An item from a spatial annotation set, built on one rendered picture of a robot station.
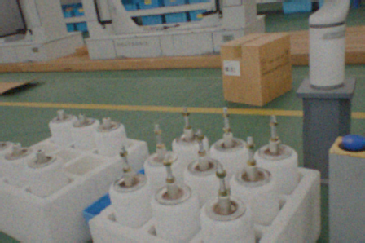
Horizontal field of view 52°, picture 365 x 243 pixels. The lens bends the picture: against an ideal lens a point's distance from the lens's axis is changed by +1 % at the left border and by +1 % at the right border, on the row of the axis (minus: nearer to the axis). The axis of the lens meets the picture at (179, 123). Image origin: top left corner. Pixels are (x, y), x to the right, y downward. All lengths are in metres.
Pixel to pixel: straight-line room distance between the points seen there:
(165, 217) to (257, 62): 1.23
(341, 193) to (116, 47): 2.70
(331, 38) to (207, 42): 1.82
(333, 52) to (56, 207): 0.83
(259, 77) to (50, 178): 1.16
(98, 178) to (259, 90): 1.05
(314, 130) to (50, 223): 0.77
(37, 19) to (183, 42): 1.55
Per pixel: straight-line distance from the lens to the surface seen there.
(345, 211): 0.80
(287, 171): 0.86
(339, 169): 0.76
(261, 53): 1.85
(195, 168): 0.84
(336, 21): 1.09
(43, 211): 1.01
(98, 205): 1.07
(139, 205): 0.81
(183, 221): 0.74
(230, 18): 2.82
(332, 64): 1.11
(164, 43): 3.00
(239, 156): 0.90
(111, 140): 1.15
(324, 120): 1.14
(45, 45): 3.84
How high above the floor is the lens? 0.65
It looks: 21 degrees down
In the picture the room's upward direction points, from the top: 9 degrees counter-clockwise
